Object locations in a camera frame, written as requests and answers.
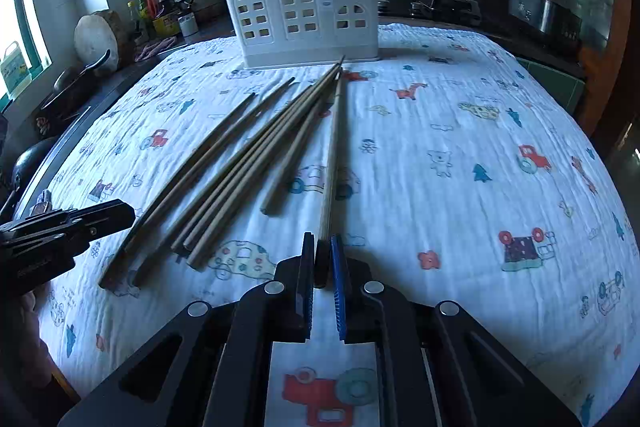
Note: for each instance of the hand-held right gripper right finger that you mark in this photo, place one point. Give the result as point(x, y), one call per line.
point(338, 292)

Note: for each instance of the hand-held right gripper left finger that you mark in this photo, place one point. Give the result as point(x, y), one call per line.
point(305, 292)

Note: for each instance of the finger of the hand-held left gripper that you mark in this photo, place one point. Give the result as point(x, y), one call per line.
point(40, 242)
point(107, 214)

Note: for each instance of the single light wooden chopstick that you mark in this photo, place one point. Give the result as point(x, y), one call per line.
point(330, 167)

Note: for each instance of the group of brown wooden chopsticks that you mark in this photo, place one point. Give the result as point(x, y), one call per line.
point(257, 157)

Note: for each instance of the white plastic utensil holder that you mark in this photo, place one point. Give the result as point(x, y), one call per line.
point(300, 37)

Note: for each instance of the person's left hand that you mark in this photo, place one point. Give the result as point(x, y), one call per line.
point(35, 332)

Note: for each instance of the black round pan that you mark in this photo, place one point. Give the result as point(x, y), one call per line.
point(32, 159)

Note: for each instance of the white printed cloth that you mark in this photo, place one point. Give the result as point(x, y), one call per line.
point(450, 207)

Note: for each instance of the pink rag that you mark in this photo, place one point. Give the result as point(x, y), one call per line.
point(155, 48)

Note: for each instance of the round wooden chopping block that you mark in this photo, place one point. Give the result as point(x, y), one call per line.
point(97, 39)

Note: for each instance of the window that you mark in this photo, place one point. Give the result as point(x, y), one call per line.
point(20, 47)

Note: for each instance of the yellow label oil bottle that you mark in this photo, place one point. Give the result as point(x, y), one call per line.
point(165, 24)

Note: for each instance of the green seasoning bottle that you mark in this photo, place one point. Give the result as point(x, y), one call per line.
point(135, 14)

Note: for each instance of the small white jar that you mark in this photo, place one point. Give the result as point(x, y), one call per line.
point(188, 25)

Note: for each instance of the gas stove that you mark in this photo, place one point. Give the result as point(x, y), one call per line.
point(445, 7)

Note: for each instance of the wooden glass door cabinet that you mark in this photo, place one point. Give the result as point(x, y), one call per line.
point(595, 7)

